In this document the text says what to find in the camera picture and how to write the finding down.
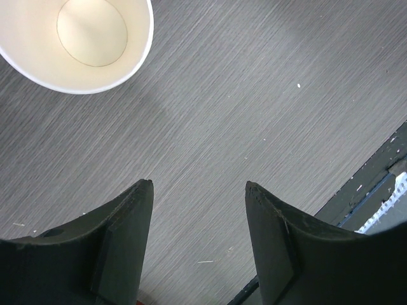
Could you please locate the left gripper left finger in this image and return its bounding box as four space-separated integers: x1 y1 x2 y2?
1 179 154 304

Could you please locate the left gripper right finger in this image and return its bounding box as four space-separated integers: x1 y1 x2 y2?
245 182 406 304

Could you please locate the aluminium frame rail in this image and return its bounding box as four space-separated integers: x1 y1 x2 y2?
355 172 406 234

